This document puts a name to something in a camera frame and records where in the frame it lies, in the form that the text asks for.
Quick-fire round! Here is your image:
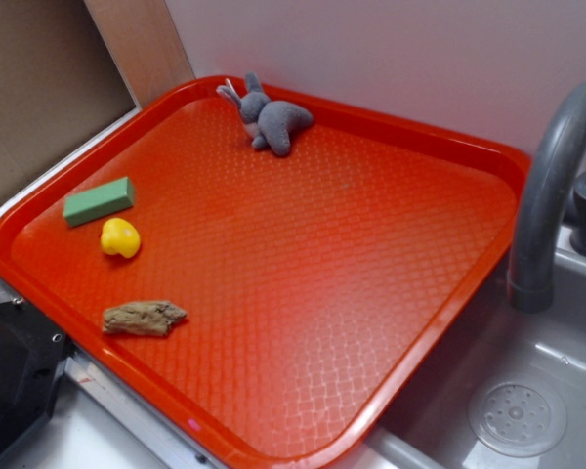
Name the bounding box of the wooden board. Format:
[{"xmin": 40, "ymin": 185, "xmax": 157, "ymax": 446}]
[{"xmin": 85, "ymin": 0, "xmax": 194, "ymax": 108}]

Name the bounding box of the grey curved faucet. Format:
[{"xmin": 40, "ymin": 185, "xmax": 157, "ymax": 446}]
[{"xmin": 507, "ymin": 82, "xmax": 586, "ymax": 313}]

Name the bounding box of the grey toy sink basin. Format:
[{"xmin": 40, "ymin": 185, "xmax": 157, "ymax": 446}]
[{"xmin": 366, "ymin": 229, "xmax": 586, "ymax": 468}]

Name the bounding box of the green rectangular block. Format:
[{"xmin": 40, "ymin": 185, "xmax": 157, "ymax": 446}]
[{"xmin": 63, "ymin": 177, "xmax": 136, "ymax": 227}]

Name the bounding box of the brown cardboard panel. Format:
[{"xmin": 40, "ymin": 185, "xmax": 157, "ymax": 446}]
[{"xmin": 0, "ymin": 1, "xmax": 135, "ymax": 207}]

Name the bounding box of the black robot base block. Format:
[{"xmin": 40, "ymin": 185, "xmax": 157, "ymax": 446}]
[{"xmin": 0, "ymin": 302, "xmax": 70, "ymax": 462}]

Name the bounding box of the brown wood piece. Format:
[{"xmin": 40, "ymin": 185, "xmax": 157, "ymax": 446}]
[{"xmin": 103, "ymin": 300, "xmax": 188, "ymax": 337}]

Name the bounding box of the grey plush bunny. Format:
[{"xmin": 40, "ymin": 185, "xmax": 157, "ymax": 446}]
[{"xmin": 216, "ymin": 72, "xmax": 314, "ymax": 157}]

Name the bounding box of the red plastic tray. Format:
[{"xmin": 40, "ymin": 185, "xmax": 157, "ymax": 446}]
[{"xmin": 0, "ymin": 77, "xmax": 530, "ymax": 468}]

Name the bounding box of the yellow rubber duck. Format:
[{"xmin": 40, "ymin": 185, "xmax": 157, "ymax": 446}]
[{"xmin": 100, "ymin": 218, "xmax": 142, "ymax": 259}]

